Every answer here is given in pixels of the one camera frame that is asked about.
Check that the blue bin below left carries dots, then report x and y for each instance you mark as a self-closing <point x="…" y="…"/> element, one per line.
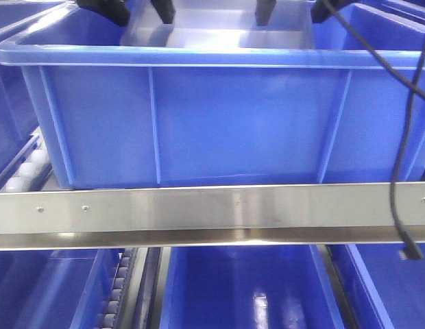
<point x="63" y="288"/>

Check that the silver metal tray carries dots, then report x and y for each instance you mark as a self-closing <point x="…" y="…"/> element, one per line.
<point x="221" y="25"/>

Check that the white roller track lower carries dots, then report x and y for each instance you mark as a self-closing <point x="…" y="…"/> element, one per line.
<point x="28" y="170"/>

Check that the blue bin below right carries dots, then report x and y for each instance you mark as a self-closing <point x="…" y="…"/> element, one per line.
<point x="383" y="290"/>

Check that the large blue plastic box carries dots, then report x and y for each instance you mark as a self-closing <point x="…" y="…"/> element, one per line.
<point x="117" y="116"/>

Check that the image-left gripper finger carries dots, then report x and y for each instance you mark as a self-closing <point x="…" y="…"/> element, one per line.
<point x="113" y="10"/>
<point x="165" y="9"/>

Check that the steel shelf rail lower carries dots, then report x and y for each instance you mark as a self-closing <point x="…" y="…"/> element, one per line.
<point x="203" y="215"/>

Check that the blue bin below centre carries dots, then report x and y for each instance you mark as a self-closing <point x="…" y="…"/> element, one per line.
<point x="272" y="286"/>

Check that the image-right gripper finger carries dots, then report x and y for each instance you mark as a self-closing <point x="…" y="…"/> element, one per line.
<point x="264" y="10"/>
<point x="320" y="12"/>

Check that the blue bin below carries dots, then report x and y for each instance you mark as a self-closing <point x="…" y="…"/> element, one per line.
<point x="63" y="288"/>
<point x="383" y="290"/>
<point x="272" y="286"/>

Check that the black cable image-right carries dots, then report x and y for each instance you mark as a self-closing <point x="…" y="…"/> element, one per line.
<point x="411" y="250"/>

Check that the blue bin left neighbour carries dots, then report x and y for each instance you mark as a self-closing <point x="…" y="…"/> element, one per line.
<point x="17" y="117"/>

